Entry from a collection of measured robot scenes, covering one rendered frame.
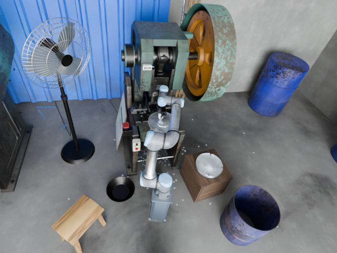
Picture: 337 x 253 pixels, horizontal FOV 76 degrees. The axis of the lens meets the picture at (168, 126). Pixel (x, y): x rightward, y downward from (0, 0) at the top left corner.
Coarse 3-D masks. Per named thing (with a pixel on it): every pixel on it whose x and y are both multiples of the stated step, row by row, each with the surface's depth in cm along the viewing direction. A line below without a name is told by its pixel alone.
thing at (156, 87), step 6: (156, 72) 191; (162, 72) 192; (156, 78) 189; (162, 78) 191; (168, 78) 192; (156, 84) 194; (162, 84) 195; (156, 90) 198; (150, 96) 204; (156, 96) 201; (156, 102) 205
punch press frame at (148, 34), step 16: (144, 32) 172; (160, 32) 176; (176, 32) 181; (144, 48) 163; (176, 48) 175; (176, 64) 178; (144, 80) 182; (176, 80) 190; (144, 96) 252; (144, 128) 216; (144, 160) 245
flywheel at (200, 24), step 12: (204, 12) 171; (192, 24) 196; (204, 24) 181; (204, 36) 183; (192, 48) 209; (204, 48) 184; (192, 60) 212; (204, 60) 186; (192, 72) 214; (204, 72) 188; (192, 84) 212; (204, 84) 190
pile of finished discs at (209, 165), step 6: (198, 156) 232; (204, 156) 234; (210, 156) 235; (216, 156) 236; (198, 162) 227; (204, 162) 227; (210, 162) 228; (216, 162) 230; (198, 168) 221; (204, 168) 223; (210, 168) 223; (216, 168) 225; (222, 168) 226; (204, 174) 218; (210, 174) 218; (216, 174) 219
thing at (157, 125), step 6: (156, 114) 211; (168, 114) 214; (150, 120) 204; (156, 120) 205; (162, 120) 206; (168, 120) 207; (150, 126) 199; (156, 126) 200; (162, 126) 201; (168, 126) 203; (162, 132) 197
